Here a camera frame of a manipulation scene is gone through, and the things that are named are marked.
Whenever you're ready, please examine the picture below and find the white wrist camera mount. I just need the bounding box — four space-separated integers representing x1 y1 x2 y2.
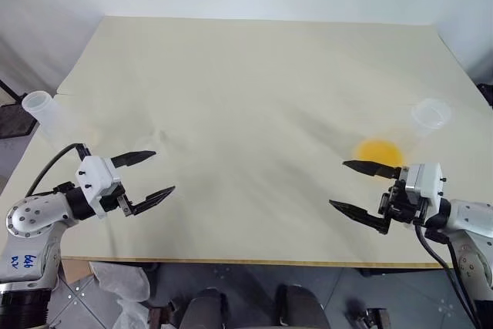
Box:
74 155 122 220
397 162 445 207

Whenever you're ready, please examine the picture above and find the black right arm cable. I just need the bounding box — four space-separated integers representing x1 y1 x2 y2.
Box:
413 223 483 329

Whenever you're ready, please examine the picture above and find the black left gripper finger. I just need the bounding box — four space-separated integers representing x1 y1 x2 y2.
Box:
118 186 177 218
110 149 157 170

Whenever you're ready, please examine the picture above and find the dark object beside table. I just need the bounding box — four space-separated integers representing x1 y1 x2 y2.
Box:
476 81 493 111

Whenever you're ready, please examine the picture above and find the small clear bottle, orange liquid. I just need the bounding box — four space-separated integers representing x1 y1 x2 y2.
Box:
353 98 453 171

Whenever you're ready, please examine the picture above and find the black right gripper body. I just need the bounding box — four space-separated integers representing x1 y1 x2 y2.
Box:
378 179 425 227

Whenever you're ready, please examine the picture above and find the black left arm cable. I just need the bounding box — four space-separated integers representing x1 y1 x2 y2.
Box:
24 143 92 197

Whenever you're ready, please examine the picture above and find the large translucent plastic bottle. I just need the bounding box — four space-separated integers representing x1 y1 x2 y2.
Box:
21 90 99 146

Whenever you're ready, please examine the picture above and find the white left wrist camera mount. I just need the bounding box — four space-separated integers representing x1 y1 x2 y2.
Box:
74 155 122 220

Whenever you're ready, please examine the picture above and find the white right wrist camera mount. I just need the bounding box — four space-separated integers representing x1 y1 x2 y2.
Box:
397 162 445 207

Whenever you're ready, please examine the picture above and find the crumpled clear plastic bag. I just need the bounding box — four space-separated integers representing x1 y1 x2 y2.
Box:
89 261 152 329

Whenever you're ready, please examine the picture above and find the dark rounded shape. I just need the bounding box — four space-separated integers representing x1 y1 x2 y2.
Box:
179 286 229 329
276 284 329 329

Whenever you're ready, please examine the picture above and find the small dark metal floor object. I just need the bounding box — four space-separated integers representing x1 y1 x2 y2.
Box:
345 297 391 329

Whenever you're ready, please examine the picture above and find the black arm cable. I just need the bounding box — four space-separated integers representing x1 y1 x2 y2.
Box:
413 223 483 329
24 143 92 197

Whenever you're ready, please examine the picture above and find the dark floor mat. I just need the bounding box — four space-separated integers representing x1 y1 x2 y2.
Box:
0 103 35 139

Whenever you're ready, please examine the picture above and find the brown cardboard piece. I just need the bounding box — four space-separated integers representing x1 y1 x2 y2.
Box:
61 258 94 284

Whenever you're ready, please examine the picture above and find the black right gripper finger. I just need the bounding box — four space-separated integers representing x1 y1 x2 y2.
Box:
342 159 402 181
328 200 391 236

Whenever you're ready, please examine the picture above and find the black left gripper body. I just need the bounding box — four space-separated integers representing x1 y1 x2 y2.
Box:
98 181 128 216

